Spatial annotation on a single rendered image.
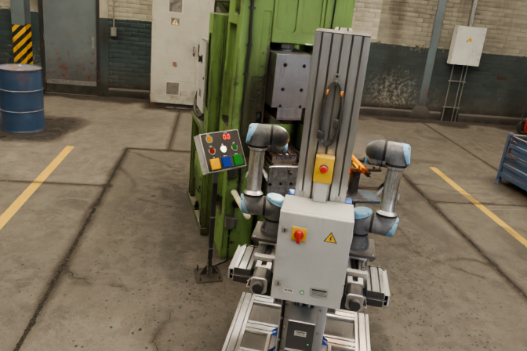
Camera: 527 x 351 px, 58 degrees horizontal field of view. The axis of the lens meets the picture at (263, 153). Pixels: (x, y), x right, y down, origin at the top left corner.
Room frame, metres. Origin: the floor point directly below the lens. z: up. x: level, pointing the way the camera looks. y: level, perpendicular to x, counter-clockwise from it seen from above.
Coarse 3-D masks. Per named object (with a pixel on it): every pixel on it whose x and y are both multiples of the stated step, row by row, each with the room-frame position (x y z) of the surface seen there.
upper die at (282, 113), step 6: (264, 108) 3.83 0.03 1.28; (270, 108) 3.69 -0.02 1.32; (276, 108) 3.55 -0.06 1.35; (282, 108) 3.54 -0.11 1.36; (288, 108) 3.56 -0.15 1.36; (294, 108) 3.57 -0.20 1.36; (300, 108) 3.59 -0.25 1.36; (276, 114) 3.54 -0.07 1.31; (282, 114) 3.54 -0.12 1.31; (288, 114) 3.56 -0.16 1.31; (294, 114) 3.57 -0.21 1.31; (300, 114) 3.59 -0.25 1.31
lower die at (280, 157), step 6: (288, 150) 3.64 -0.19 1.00; (270, 156) 3.58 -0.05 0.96; (276, 156) 3.54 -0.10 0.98; (282, 156) 3.56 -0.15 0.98; (288, 156) 3.57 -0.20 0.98; (294, 156) 3.59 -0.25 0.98; (276, 162) 3.54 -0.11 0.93; (282, 162) 3.56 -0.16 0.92; (288, 162) 3.57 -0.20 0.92; (294, 162) 3.59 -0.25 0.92
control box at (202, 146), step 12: (216, 132) 3.28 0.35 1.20; (228, 132) 3.34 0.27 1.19; (204, 144) 3.17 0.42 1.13; (216, 144) 3.23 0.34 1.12; (228, 144) 3.30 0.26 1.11; (240, 144) 3.36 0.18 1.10; (204, 156) 3.13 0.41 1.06; (216, 156) 3.19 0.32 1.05; (204, 168) 3.12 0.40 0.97; (228, 168) 3.20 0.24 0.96
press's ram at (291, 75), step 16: (272, 48) 3.86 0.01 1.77; (272, 64) 3.58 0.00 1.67; (288, 64) 3.54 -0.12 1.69; (304, 64) 3.59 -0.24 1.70; (272, 80) 3.55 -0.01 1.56; (288, 80) 3.55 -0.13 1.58; (304, 80) 3.59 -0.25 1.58; (272, 96) 3.52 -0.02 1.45; (288, 96) 3.55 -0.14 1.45; (304, 96) 3.59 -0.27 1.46
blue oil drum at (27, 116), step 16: (16, 64) 6.85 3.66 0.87; (32, 64) 6.90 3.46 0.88; (0, 80) 6.38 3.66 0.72; (16, 80) 6.35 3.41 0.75; (32, 80) 6.48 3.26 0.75; (0, 96) 6.41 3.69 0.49; (16, 96) 6.35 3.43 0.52; (32, 96) 6.46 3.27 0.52; (0, 112) 6.46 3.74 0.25; (16, 112) 6.34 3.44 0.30; (32, 112) 6.45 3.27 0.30; (16, 128) 6.34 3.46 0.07; (32, 128) 6.44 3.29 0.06
